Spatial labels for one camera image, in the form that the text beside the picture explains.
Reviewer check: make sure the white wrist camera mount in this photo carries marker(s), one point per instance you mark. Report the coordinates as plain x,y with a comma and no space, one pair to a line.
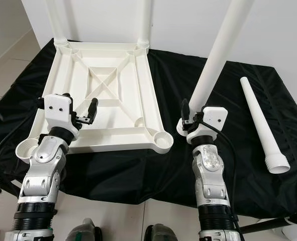
211,118
58,109

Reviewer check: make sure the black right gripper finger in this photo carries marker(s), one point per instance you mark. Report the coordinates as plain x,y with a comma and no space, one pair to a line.
185,109

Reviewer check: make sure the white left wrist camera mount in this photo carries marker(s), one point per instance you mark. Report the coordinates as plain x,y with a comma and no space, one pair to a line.
58,109

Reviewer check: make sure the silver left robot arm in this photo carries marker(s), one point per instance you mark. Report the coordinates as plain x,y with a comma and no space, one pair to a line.
45,170

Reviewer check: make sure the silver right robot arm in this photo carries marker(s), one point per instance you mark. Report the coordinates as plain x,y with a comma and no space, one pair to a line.
211,170

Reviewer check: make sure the black table cloth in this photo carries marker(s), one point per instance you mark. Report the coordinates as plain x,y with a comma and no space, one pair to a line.
168,175

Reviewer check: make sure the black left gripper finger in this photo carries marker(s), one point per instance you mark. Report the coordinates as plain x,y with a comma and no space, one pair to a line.
93,108

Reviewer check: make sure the grey right robot foot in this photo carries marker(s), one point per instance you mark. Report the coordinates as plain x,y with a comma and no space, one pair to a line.
161,234

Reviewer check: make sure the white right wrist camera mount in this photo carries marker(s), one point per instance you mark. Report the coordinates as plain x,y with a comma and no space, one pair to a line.
211,118

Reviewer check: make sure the white plastic children table top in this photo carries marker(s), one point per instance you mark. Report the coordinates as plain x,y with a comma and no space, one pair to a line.
133,100

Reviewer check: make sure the grey left robot foot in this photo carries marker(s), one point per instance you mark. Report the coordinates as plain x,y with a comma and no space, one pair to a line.
85,231

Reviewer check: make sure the grey robot foot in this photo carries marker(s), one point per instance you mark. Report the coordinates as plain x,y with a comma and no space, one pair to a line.
85,231
161,234

